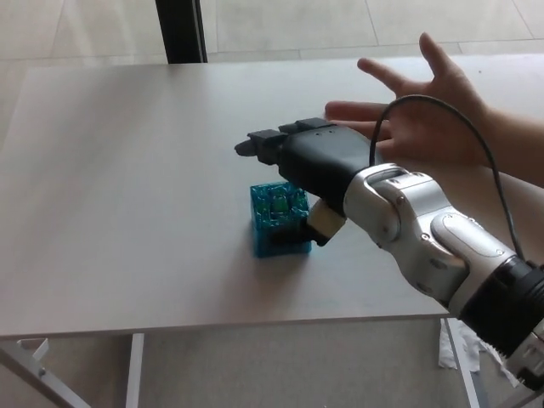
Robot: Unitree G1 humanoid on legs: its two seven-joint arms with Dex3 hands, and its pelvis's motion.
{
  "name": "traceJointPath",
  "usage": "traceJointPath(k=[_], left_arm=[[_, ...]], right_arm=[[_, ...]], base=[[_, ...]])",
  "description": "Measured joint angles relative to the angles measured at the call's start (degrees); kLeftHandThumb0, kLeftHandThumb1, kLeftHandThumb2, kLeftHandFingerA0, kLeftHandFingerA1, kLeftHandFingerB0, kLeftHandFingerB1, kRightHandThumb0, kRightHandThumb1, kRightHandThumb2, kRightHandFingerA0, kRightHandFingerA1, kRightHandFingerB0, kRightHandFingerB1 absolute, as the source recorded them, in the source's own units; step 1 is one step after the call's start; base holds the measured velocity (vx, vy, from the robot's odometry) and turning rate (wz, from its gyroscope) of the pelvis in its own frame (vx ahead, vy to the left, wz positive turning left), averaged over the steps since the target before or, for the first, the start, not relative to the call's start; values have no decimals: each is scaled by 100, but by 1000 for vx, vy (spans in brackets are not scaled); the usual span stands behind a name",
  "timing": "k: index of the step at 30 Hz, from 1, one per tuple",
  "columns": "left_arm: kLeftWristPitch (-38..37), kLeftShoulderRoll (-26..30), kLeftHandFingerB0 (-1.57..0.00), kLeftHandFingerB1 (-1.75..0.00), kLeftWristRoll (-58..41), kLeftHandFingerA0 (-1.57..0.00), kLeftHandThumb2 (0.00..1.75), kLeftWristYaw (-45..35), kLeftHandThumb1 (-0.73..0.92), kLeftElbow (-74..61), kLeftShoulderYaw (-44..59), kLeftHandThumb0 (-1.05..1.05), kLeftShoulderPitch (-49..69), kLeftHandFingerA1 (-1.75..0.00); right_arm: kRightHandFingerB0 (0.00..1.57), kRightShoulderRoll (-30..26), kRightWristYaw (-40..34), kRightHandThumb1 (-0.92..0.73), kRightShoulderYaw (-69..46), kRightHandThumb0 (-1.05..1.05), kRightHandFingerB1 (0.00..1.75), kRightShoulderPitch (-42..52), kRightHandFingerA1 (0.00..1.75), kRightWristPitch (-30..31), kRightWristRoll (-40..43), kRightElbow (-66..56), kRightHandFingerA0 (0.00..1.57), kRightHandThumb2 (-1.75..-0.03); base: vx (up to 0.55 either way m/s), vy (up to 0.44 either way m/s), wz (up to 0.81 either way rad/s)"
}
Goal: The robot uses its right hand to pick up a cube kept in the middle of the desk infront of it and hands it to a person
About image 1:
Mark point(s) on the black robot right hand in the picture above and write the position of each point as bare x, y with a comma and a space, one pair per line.
323, 161

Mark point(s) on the bare person hand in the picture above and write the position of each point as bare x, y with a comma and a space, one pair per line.
438, 115

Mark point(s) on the blue green cube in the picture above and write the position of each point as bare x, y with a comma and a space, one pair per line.
263, 238

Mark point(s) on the bare person forearm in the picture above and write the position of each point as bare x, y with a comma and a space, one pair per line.
523, 144

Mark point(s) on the white table leg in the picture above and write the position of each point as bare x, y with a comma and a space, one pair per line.
134, 374
467, 382

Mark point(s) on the white diagonal table brace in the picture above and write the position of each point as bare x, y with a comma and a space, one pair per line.
42, 382

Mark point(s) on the black vertical door post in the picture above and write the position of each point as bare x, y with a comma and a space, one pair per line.
178, 30

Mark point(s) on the white metal corner bracket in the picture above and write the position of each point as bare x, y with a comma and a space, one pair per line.
38, 346

